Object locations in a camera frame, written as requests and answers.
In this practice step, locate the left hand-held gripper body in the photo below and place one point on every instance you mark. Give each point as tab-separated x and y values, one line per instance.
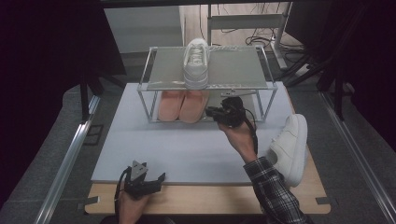
137	183

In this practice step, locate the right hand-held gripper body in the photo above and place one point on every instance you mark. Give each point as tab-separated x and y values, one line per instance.
232	112

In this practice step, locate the pink slipper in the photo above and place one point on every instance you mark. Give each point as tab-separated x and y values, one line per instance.
193	107
170	105

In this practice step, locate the white sneaker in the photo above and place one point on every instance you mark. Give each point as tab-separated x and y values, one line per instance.
291	146
196	67

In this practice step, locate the metal two-tier shoe rack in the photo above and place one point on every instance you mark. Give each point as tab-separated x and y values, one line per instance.
165	67

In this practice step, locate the person's left hand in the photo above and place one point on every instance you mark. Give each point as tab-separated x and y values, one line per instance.
130	208

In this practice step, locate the person's right hand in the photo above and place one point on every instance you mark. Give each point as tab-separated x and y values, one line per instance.
238	138

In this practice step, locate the pale grey board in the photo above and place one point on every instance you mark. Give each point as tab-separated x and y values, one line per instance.
174	149

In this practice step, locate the black tripod stand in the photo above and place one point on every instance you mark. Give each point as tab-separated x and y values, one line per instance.
323	74

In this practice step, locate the grey panel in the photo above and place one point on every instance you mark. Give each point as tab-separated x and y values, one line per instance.
143	29

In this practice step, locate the dark curtain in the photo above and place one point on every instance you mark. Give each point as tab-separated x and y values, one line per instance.
373	62
46	62

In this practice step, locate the aluminium floor rail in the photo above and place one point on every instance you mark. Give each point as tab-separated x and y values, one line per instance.
361	158
67	165

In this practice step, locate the white metal desk frame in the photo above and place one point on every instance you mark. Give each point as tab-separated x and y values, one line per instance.
246	21

